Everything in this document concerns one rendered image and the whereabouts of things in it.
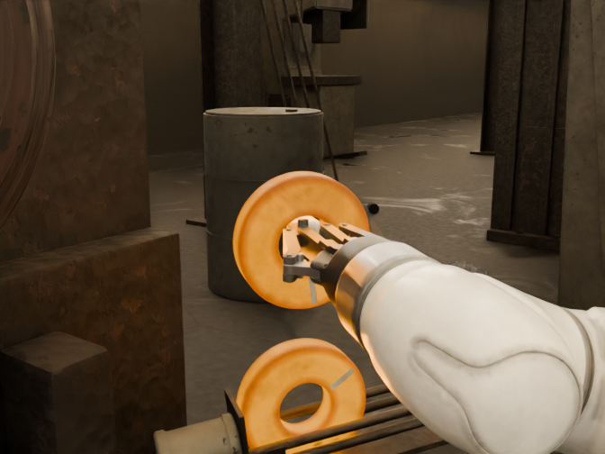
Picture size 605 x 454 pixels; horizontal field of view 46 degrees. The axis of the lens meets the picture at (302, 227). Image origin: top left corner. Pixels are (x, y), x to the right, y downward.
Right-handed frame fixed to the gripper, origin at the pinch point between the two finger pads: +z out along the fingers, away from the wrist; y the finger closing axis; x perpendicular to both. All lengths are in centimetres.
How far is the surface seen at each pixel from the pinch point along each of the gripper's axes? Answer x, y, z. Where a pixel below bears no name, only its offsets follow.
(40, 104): 14.1, -26.2, -0.9
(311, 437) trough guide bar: -23.6, -0.2, -4.8
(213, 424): -21.9, -10.7, -1.5
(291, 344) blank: -13.7, -1.4, -0.7
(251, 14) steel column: 29, 102, 399
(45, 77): 16.4, -25.6, -0.4
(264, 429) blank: -22.7, -5.2, -2.8
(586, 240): -60, 175, 150
